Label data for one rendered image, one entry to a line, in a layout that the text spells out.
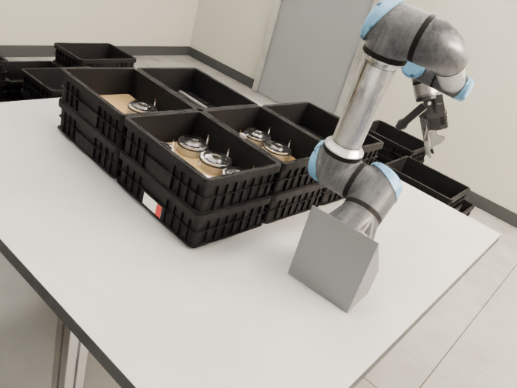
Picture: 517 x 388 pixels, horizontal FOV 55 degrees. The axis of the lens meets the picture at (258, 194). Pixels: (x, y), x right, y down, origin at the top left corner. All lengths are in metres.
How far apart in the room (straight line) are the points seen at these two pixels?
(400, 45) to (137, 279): 0.84
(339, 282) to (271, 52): 4.05
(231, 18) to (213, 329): 4.66
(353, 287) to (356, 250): 0.10
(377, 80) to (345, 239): 0.41
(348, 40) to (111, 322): 3.91
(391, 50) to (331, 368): 0.75
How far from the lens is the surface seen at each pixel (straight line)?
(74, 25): 5.11
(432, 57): 1.26
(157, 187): 1.46
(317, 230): 1.33
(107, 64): 3.24
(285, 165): 1.50
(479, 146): 4.35
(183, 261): 1.37
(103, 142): 1.67
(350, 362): 1.26
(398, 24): 1.26
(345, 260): 1.32
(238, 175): 1.35
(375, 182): 1.39
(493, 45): 4.29
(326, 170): 1.42
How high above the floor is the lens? 1.52
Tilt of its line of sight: 28 degrees down
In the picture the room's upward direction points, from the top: 17 degrees clockwise
